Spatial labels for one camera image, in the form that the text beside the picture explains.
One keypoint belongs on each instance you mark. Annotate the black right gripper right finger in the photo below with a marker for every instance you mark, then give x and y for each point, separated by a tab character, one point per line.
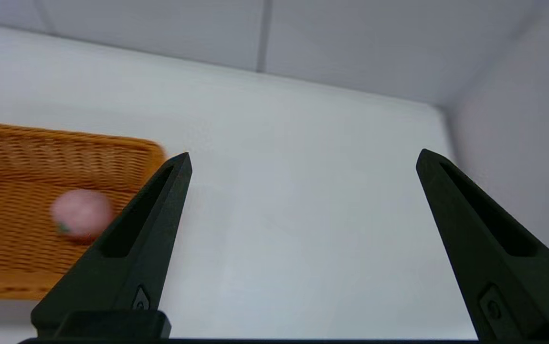
475	248

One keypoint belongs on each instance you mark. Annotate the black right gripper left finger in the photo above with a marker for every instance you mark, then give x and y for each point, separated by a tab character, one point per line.
153	239

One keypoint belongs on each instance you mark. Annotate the pink toy peach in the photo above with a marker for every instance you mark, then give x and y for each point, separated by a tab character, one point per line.
83	212

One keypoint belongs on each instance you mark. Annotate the orange woven wicker basket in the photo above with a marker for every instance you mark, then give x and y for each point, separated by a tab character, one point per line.
16	167

